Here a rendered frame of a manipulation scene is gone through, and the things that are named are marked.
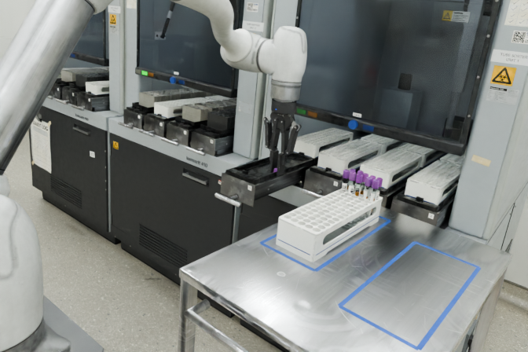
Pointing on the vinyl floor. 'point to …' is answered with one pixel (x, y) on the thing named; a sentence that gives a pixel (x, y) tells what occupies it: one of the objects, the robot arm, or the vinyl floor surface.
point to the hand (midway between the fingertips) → (277, 163)
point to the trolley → (351, 290)
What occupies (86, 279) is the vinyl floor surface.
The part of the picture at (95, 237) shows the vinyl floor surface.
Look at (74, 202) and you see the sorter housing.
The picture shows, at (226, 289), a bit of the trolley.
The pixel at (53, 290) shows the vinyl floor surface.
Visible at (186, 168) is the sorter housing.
